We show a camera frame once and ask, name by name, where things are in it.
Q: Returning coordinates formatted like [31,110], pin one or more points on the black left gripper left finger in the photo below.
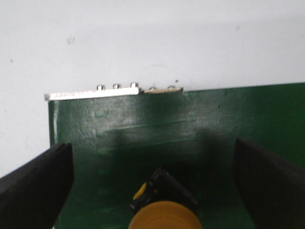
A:
[32,196]

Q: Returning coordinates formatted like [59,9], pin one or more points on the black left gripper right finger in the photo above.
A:
[271,188]

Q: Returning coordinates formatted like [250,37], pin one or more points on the aluminium conveyor side rail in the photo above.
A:
[116,90]

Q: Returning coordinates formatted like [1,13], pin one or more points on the green conveyor belt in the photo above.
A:
[118,142]

